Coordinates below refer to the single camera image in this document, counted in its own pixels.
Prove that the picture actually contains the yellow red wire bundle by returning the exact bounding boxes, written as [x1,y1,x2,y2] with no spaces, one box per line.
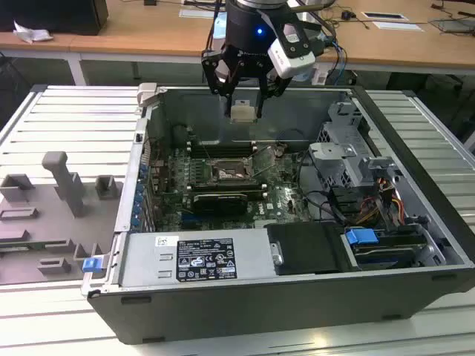
[358,177,404,227]

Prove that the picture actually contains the metal drive cage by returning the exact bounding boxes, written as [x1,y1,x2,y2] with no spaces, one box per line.
[307,102,405,190]

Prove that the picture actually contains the black plastic air shroud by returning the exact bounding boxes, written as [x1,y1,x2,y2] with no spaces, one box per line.
[266,221,348,276]

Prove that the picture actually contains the black RAM slot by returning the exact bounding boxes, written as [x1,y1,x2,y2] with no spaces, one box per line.
[187,140,259,149]
[189,187,269,197]
[189,180,266,189]
[187,147,260,156]

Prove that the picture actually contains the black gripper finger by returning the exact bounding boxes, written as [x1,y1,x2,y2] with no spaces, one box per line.
[202,47,238,118]
[255,70,289,119]

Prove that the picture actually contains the black monitor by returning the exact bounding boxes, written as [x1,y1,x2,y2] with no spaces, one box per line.
[0,0,109,36]

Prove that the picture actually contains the metal socket cover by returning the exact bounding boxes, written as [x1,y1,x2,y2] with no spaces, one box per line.
[247,146,278,178]

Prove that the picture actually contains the grey parts rack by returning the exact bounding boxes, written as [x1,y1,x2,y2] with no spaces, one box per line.
[0,150,125,286]

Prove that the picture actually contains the blue expansion slot clips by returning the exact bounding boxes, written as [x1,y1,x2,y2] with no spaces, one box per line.
[130,165,149,228]

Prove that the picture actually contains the silver power supply unit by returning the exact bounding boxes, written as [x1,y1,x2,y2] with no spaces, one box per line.
[118,228,278,289]

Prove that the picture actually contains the green motherboard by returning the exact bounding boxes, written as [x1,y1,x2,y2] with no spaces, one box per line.
[151,140,318,233]

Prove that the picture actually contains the dark wire tray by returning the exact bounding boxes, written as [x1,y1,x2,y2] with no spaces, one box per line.
[428,16,475,36]

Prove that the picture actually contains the blue case latch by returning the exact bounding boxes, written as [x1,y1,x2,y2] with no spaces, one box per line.
[82,257,102,274]

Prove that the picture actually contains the black open PC case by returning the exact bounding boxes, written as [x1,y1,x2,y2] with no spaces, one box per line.
[80,83,475,346]

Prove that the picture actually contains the blue cable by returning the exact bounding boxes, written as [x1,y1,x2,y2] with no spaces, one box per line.
[322,35,350,87]

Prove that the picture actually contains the CPU socket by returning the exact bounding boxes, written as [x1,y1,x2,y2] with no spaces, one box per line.
[209,156,260,186]

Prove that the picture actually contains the black cable bundle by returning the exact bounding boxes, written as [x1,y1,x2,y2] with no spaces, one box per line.
[296,151,359,227]

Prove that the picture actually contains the hard disk in blue carrier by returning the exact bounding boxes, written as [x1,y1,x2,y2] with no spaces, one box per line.
[344,228,426,270]

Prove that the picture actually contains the white paper sheet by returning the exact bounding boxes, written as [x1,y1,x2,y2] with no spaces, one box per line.
[372,21,428,33]

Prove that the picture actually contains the grey case release handle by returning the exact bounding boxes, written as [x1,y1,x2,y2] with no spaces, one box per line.
[136,82,160,108]

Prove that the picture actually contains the black graphics card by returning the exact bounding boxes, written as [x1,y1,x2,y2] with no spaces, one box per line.
[192,191,249,217]

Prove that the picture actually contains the crumpled white paper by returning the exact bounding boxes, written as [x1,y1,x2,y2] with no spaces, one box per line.
[13,20,53,45]

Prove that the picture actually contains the silver CPU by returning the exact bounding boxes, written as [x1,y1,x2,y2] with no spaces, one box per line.
[229,105,257,122]

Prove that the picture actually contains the green RAM stick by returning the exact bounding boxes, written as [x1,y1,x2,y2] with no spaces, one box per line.
[0,240,67,251]

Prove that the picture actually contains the wooden desk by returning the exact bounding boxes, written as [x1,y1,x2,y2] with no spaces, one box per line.
[0,0,475,87]

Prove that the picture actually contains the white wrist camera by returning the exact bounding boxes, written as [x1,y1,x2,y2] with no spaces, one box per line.
[267,22,316,79]

